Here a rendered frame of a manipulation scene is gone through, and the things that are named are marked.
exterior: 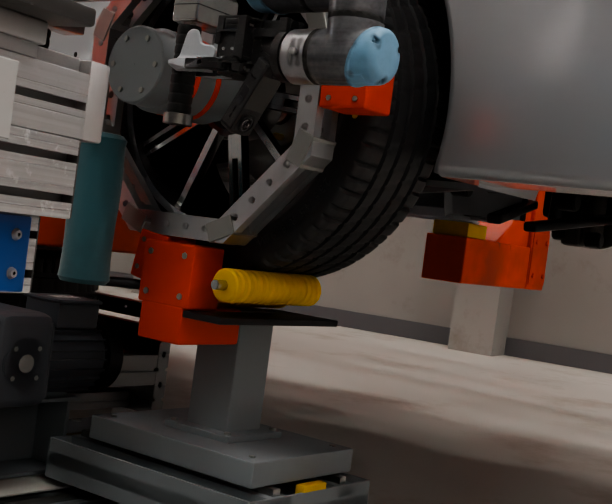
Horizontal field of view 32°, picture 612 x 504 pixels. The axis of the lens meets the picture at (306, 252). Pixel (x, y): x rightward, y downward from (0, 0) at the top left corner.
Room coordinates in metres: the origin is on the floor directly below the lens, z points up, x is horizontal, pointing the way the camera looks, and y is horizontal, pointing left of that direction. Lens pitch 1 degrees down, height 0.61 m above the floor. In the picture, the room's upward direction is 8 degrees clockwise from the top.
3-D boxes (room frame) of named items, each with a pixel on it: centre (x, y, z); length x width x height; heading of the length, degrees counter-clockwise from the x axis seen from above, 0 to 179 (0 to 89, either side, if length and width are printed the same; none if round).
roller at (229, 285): (1.89, 0.06, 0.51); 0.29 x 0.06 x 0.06; 144
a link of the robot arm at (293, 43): (1.46, 0.04, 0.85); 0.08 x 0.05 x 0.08; 144
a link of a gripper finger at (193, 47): (1.55, 0.20, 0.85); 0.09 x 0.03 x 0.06; 62
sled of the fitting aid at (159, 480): (2.03, 0.13, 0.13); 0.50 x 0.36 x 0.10; 54
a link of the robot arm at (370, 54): (1.41, -0.03, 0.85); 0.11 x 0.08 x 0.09; 54
